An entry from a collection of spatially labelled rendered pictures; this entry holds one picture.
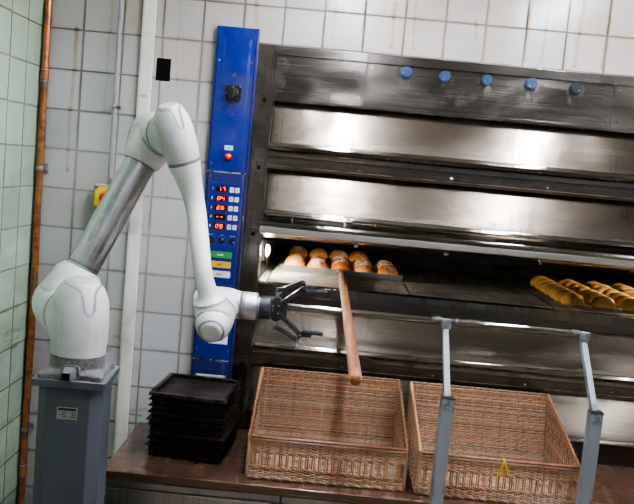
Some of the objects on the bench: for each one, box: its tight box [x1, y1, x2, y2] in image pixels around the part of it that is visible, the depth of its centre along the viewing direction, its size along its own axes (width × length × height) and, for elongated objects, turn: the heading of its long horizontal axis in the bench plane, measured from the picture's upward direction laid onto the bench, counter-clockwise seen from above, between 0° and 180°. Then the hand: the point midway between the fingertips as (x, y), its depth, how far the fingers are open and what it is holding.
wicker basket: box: [406, 381, 581, 504], centre depth 297 cm, size 49×56×28 cm
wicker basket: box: [244, 367, 410, 492], centre depth 299 cm, size 49×56×28 cm
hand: (321, 312), depth 262 cm, fingers open, 13 cm apart
